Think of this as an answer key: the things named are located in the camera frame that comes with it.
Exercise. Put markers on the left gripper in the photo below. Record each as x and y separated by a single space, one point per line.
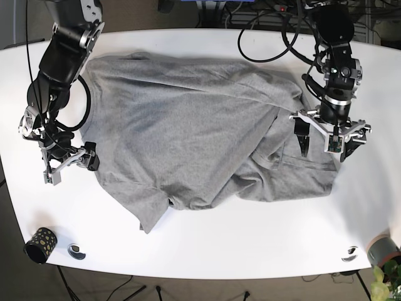
342 140

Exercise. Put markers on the right silver table grommet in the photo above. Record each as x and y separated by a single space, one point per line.
350 254

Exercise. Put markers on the grey T-shirt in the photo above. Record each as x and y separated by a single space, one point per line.
187 134

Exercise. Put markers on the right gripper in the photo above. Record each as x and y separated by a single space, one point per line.
56 158

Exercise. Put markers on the grey plant pot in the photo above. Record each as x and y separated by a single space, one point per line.
381 250

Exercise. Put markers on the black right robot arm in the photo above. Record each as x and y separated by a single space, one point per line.
77 26

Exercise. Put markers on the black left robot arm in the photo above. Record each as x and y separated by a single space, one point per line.
333 30

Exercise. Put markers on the green potted plant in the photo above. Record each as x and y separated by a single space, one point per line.
386 284

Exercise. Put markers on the silver table grommet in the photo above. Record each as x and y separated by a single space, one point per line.
75 252
350 254

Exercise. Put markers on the black dotted cup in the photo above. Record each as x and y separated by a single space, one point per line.
41 245

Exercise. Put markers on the left silver table grommet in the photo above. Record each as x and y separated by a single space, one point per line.
75 252

